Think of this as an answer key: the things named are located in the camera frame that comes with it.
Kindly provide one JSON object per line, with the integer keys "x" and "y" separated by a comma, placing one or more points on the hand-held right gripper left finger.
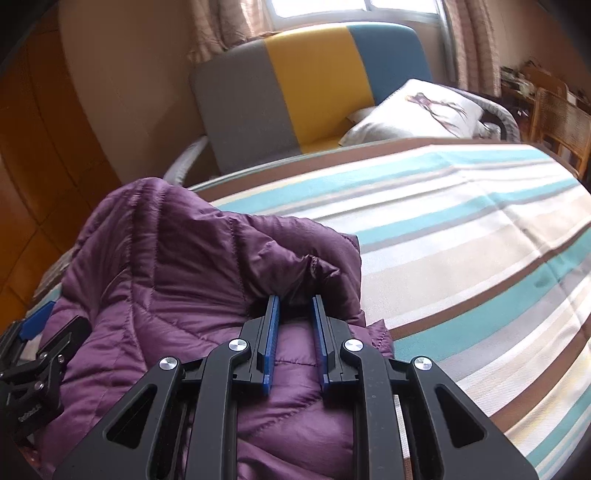
{"x": 272, "y": 341}

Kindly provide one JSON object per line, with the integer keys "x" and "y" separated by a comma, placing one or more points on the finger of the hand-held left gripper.
{"x": 64, "y": 341}
{"x": 38, "y": 319}

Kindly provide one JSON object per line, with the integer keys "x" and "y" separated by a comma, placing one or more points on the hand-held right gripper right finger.
{"x": 321, "y": 341}

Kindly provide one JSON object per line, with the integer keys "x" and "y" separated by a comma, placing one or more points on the purple down jacket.
{"x": 161, "y": 277}

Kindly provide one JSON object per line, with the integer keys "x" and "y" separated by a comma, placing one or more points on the wooden wardrobe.
{"x": 46, "y": 161}

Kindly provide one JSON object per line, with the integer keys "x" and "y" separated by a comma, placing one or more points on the white printed pillow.
{"x": 415, "y": 115}

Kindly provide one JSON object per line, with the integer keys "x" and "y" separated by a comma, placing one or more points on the grey yellow blue sofa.
{"x": 277, "y": 92}

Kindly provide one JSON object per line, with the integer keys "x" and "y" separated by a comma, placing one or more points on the beige patterned curtain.
{"x": 471, "y": 41}
{"x": 221, "y": 23}

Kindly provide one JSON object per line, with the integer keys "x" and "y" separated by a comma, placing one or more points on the wooden chair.
{"x": 563, "y": 124}

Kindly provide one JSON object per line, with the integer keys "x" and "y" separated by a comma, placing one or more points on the cluttered wooden desk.
{"x": 526, "y": 78}

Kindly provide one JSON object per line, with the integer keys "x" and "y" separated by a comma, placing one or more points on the window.
{"x": 360, "y": 9}

